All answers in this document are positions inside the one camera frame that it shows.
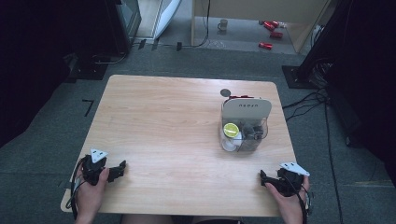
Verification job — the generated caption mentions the right hand-held gripper cable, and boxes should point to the right hand-held gripper cable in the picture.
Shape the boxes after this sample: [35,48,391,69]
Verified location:
[284,174,315,224]

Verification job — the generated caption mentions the dark clips in box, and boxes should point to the dark clips in box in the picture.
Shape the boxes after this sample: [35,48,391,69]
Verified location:
[238,121,268,142]

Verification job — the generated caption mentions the red item behind box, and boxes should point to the red item behind box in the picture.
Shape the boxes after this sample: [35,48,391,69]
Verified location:
[228,94,256,101]

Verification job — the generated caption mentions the left hand-held gripper cable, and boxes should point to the left hand-held gripper cable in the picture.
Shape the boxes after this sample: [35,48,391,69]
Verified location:
[69,154,89,220]

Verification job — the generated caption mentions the black stand base plate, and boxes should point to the black stand base plate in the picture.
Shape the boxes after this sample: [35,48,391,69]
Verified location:
[281,64,316,91]
[64,52,109,84]

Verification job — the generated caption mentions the grey mug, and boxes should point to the grey mug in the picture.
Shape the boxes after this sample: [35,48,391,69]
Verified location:
[217,18,229,33]

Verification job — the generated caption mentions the white board panel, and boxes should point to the white board panel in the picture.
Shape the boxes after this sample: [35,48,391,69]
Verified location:
[152,0,183,41]

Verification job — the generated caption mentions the grey box lid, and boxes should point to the grey box lid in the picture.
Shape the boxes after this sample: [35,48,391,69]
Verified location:
[222,97,273,121]

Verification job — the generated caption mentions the black hanging cable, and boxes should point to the black hanging cable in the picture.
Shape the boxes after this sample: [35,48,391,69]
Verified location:
[180,0,211,49]

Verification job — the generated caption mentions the person's left hand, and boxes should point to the person's left hand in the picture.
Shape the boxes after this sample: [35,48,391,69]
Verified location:
[74,166,110,220]

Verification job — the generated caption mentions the person's right hand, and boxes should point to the person's right hand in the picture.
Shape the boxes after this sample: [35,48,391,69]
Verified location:
[264,175,311,220]

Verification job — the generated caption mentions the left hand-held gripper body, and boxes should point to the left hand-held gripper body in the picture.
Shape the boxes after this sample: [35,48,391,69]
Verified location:
[81,147,109,187]

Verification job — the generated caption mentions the yellow-green round lid jar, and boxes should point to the yellow-green round lid jar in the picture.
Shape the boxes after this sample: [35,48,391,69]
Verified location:
[222,122,241,139]

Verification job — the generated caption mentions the white round cup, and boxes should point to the white round cup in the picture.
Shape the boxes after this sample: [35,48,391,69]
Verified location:
[219,133,245,152]

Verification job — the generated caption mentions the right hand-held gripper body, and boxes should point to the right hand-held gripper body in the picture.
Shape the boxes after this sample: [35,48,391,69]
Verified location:
[276,161,311,198]

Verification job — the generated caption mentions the black floor cables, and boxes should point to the black floor cables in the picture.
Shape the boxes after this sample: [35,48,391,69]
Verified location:
[281,57,345,224]

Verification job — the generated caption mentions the hand-held gripper cable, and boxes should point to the hand-held gripper cable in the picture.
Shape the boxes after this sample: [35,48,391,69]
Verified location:
[284,174,315,224]
[69,154,89,220]

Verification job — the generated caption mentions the clear plastic storage box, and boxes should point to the clear plastic storage box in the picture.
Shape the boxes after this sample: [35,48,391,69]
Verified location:
[219,96,274,153]

